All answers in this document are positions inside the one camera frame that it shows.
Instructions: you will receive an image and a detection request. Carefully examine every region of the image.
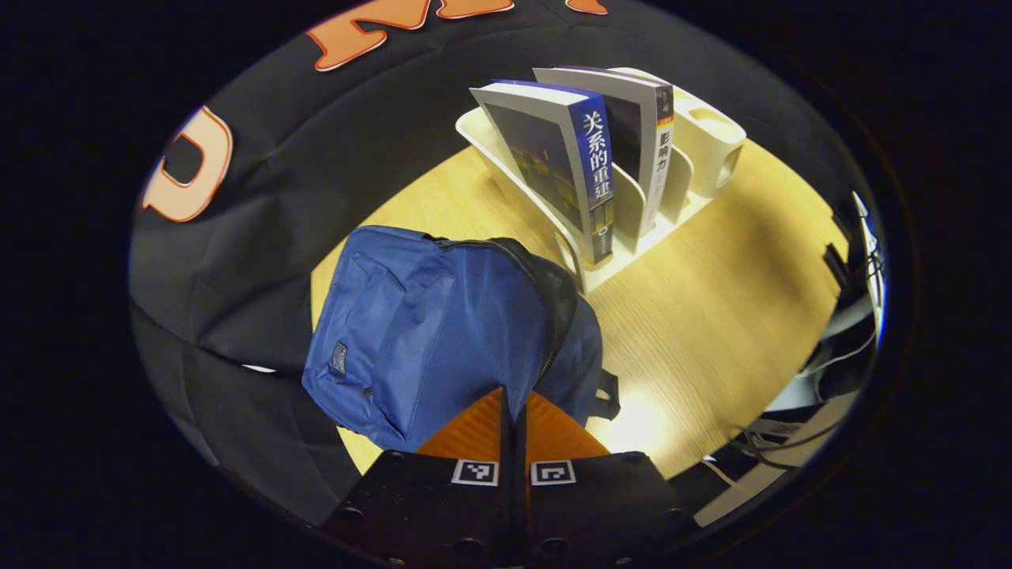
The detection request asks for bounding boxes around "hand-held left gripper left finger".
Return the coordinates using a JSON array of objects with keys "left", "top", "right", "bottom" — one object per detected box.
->
[{"left": 319, "top": 385, "right": 515, "bottom": 569}]

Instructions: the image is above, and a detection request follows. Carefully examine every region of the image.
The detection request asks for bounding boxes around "white bookshelf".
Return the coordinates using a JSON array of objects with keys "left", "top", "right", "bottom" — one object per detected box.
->
[{"left": 455, "top": 67, "right": 747, "bottom": 293}]

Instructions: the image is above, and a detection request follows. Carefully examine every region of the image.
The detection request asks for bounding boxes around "white office desk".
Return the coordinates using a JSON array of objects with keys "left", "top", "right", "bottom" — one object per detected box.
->
[{"left": 850, "top": 190, "right": 887, "bottom": 325}]

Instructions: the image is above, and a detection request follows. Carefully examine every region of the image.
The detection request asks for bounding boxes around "blue spine book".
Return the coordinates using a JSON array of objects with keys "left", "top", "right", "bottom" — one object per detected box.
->
[{"left": 470, "top": 79, "right": 616, "bottom": 266}]

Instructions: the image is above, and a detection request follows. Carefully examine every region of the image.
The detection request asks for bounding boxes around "white cable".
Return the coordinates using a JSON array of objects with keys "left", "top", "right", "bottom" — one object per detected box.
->
[{"left": 797, "top": 324, "right": 880, "bottom": 382}]

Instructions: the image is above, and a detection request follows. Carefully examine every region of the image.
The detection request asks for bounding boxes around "white spine book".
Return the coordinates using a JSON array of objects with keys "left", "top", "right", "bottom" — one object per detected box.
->
[{"left": 532, "top": 66, "right": 675, "bottom": 236}]

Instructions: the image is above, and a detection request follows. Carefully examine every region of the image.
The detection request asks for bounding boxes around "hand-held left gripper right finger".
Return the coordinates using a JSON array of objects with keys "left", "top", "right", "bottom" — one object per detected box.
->
[{"left": 514, "top": 390, "right": 701, "bottom": 569}]

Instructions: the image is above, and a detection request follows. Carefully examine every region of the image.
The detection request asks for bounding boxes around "black backdrop cloth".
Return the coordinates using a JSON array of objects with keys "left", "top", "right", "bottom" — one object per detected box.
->
[{"left": 128, "top": 0, "right": 863, "bottom": 526}]

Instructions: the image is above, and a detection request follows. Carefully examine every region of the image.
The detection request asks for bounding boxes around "black cable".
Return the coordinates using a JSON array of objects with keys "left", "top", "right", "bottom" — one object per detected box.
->
[{"left": 726, "top": 415, "right": 853, "bottom": 473}]

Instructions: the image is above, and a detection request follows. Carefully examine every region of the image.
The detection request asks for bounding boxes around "blue schoolbag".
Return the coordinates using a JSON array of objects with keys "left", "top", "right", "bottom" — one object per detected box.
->
[{"left": 301, "top": 225, "right": 621, "bottom": 453}]

